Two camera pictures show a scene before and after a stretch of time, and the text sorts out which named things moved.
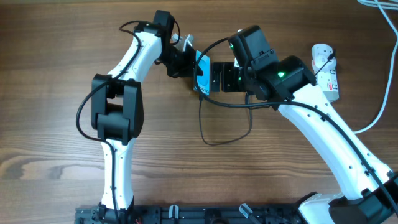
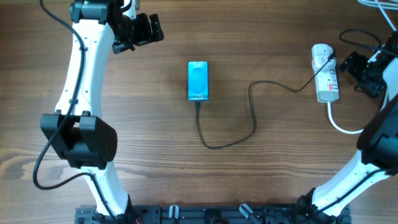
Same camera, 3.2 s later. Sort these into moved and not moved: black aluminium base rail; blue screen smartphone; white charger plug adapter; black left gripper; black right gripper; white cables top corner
Moved: black left gripper; black right gripper; blue screen smartphone
Not moved: white charger plug adapter; white cables top corner; black aluminium base rail
